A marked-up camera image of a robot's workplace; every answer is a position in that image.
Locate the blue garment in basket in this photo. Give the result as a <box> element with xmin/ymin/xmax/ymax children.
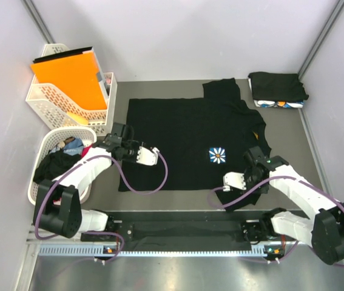
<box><xmin>50</xmin><ymin>137</ymin><xmax>84</xmax><ymax>156</ymax></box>

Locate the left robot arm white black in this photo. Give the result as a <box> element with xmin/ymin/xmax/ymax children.
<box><xmin>33</xmin><ymin>123</ymin><xmax>141</xmax><ymax>241</ymax></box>

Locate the folded black t shirt stack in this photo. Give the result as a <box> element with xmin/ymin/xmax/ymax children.
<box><xmin>248</xmin><ymin>72</ymin><xmax>309</xmax><ymax>109</ymax></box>

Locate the black folder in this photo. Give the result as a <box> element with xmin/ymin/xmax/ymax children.
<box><xmin>33</xmin><ymin>47</ymin><xmax>93</xmax><ymax>64</ymax></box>

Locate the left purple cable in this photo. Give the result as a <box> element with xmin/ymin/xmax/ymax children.
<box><xmin>34</xmin><ymin>150</ymin><xmax>169</xmax><ymax>263</ymax></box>

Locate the aluminium frame rail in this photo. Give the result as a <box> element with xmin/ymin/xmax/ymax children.
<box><xmin>25</xmin><ymin>218</ymin><xmax>344</xmax><ymax>258</ymax></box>

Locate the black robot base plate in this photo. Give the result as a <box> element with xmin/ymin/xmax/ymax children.
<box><xmin>80</xmin><ymin>210</ymin><xmax>300</xmax><ymax>252</ymax></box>

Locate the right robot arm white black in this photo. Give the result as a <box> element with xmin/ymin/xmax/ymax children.
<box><xmin>243</xmin><ymin>147</ymin><xmax>344</xmax><ymax>265</ymax></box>

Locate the orange folder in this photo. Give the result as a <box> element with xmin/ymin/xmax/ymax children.
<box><xmin>30</xmin><ymin>49</ymin><xmax>108</xmax><ymax>110</ymax></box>

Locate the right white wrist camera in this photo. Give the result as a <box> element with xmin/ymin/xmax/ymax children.
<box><xmin>223</xmin><ymin>172</ymin><xmax>246</xmax><ymax>192</ymax></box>

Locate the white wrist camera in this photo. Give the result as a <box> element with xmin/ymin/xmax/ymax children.
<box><xmin>223</xmin><ymin>172</ymin><xmax>246</xmax><ymax>192</ymax></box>
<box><xmin>136</xmin><ymin>146</ymin><xmax>160</xmax><ymax>166</ymax></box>

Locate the white oval laundry basket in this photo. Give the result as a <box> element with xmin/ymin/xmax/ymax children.
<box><xmin>27</xmin><ymin>126</ymin><xmax>97</xmax><ymax>206</ymax></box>

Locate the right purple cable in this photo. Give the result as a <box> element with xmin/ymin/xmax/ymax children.
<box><xmin>207</xmin><ymin>175</ymin><xmax>344</xmax><ymax>269</ymax></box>

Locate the black garment in basket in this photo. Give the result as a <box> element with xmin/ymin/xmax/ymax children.
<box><xmin>33</xmin><ymin>150</ymin><xmax>81</xmax><ymax>184</ymax></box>

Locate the white perforated file organizer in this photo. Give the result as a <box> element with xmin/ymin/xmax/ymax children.
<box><xmin>25</xmin><ymin>44</ymin><xmax>118</xmax><ymax>136</ymax></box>

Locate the purple cable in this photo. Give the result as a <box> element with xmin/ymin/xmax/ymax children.
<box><xmin>207</xmin><ymin>175</ymin><xmax>344</xmax><ymax>269</ymax></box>
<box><xmin>34</xmin><ymin>150</ymin><xmax>169</xmax><ymax>263</ymax></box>

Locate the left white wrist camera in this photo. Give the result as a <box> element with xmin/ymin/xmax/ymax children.
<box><xmin>136</xmin><ymin>146</ymin><xmax>160</xmax><ymax>166</ymax></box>

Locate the black t shirt flower print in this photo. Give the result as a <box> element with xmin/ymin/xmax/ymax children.
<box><xmin>116</xmin><ymin>78</ymin><xmax>271</xmax><ymax>211</ymax></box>

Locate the red garment in basket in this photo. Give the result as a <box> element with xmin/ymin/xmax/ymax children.
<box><xmin>52</xmin><ymin>144</ymin><xmax>93</xmax><ymax>204</ymax></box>

